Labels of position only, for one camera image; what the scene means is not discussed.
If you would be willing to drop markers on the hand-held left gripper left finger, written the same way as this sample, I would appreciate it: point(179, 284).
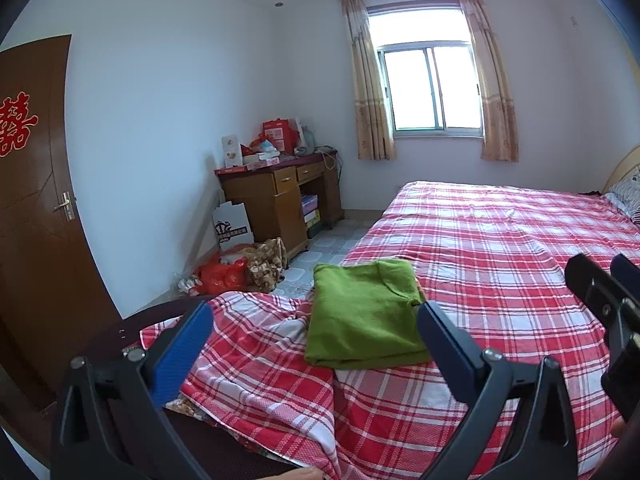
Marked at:
point(185, 345)

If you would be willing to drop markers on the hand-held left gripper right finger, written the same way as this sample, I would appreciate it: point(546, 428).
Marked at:
point(445, 342)

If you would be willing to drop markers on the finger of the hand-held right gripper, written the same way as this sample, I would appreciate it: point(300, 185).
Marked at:
point(627, 272)
point(600, 295)

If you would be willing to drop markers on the green orange striped knit sweater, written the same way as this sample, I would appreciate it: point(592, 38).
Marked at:
point(360, 315)

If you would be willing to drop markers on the person's right hand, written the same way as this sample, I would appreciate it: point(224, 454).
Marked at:
point(618, 427)

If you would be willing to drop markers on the person's left hand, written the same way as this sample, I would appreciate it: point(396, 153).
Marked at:
point(295, 473)

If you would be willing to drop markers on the grey striped pillow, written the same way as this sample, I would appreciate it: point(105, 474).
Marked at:
point(627, 197)

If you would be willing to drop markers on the red plastic bag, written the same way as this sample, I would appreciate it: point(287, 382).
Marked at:
point(222, 275)

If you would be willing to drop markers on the cream wooden headboard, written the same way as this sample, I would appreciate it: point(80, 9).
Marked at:
point(622, 170)

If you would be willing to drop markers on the red plaid bed sheet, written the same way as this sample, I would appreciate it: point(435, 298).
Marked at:
point(490, 250)

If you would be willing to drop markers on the brown patterned cloth bag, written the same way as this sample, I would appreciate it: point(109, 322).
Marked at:
point(265, 265)

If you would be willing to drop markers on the white paper bag crown print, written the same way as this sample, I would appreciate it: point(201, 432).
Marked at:
point(232, 227)

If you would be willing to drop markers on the brown wooden door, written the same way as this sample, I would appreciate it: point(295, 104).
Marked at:
point(45, 270)

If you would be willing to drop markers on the wooden desk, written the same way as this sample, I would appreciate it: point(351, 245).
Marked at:
point(280, 205)

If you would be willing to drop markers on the stack of boxes in desk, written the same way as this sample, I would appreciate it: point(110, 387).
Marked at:
point(310, 215)

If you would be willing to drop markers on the white upright carton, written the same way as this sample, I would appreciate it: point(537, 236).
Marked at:
point(232, 151)

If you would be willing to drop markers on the flat pink box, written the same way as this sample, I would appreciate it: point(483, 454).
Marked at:
point(261, 160)

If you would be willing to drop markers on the beige floral curtain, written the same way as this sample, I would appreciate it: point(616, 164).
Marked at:
point(495, 90)
point(370, 100)

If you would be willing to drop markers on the window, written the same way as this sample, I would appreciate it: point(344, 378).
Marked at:
point(430, 90)

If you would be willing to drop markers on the red paper door decoration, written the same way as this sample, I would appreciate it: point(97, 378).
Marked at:
point(15, 125)

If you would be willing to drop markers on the dark bed frame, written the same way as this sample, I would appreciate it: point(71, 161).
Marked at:
point(115, 325)

